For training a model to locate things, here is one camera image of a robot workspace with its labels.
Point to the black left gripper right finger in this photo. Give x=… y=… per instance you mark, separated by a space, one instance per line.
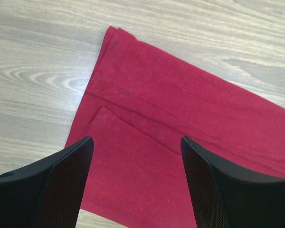
x=226 y=195

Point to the dark red t shirt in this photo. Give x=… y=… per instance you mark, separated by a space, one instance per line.
x=139 y=102

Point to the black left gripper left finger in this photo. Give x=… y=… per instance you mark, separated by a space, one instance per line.
x=47 y=193

